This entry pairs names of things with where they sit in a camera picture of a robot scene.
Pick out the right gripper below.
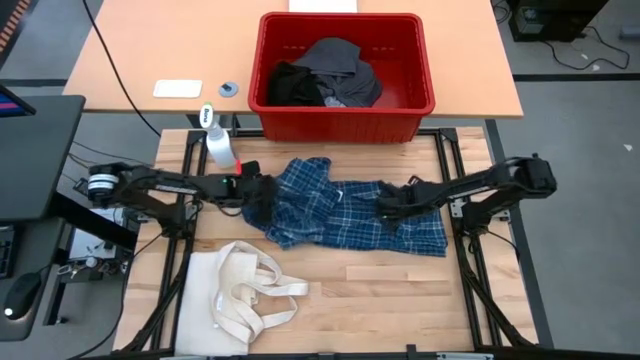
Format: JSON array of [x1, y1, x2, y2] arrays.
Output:
[[377, 180, 444, 221]]

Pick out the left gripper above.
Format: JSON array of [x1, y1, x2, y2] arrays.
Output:
[[215, 174, 279, 224]]

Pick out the blue plaid pajama pants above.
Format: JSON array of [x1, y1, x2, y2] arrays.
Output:
[[241, 156, 449, 259]]

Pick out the dark grey garment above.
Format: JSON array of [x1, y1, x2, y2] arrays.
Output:
[[292, 36, 384, 109]]

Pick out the red plastic laundry bin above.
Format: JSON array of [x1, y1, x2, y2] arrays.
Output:
[[247, 11, 437, 145]]

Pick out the white spray bottle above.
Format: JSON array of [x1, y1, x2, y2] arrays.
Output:
[[198, 102, 242, 171]]

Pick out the cream canvas tote bag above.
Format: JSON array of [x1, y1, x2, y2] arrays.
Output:
[[173, 240, 311, 357]]

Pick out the black garment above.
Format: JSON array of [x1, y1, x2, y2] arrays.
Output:
[[266, 60, 326, 107]]

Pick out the white rectangular pad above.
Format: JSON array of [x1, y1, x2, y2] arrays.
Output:
[[152, 78, 204, 100]]

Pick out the white electronics box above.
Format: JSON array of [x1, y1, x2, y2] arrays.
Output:
[[67, 209, 134, 264]]

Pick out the light wooden desk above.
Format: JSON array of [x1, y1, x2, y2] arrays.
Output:
[[62, 0, 525, 120]]

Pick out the white paper sheet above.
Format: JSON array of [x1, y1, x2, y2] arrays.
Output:
[[288, 0, 359, 14]]

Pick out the black side desk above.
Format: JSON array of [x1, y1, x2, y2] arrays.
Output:
[[0, 94, 86, 223]]

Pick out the black computer tower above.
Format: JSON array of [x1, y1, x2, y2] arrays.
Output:
[[507, 0, 610, 43]]

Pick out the black computer mouse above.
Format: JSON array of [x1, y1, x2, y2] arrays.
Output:
[[3, 272, 44, 321]]

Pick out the black keyboard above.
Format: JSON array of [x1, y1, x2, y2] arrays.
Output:
[[0, 224, 17, 280]]

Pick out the computer screen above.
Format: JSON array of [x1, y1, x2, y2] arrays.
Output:
[[0, 83, 37, 119]]

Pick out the black panel with orange stripes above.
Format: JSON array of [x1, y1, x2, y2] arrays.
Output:
[[0, 0, 34, 54]]

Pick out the black aluminium table frame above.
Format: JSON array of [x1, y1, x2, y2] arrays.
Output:
[[119, 127, 539, 360]]

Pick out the long black cable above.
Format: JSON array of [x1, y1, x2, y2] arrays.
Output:
[[81, 0, 162, 137]]

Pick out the black floor cable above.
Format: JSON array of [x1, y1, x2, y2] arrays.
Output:
[[542, 24, 631, 71]]

